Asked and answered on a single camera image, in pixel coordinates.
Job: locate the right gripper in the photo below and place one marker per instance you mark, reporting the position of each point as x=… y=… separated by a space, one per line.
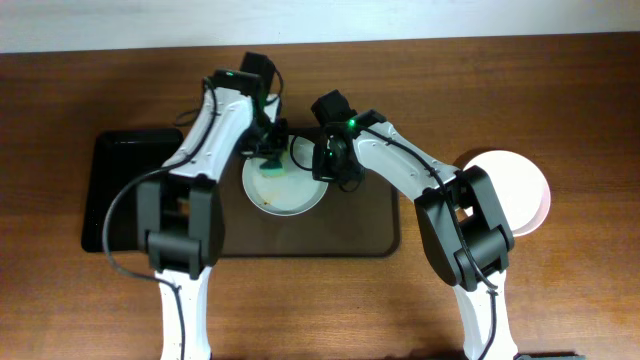
x=323 y=163

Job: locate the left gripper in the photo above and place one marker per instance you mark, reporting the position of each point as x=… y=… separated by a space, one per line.
x=267 y=150

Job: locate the black rectangular sponge tray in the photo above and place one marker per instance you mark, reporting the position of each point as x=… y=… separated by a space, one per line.
x=120 y=156

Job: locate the green and yellow sponge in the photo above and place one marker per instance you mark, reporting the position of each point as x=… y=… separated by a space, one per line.
x=274 y=165

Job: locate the dark brown serving tray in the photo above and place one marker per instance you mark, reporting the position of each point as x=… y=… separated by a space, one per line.
x=357 y=220

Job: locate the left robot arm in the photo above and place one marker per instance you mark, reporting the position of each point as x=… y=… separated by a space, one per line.
x=180 y=222

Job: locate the white plate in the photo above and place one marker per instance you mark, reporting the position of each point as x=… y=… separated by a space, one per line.
x=521 y=187

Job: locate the pale blue plate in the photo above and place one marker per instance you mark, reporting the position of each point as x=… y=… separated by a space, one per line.
x=287 y=191

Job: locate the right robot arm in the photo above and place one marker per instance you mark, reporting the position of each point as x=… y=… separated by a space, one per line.
x=464 y=230

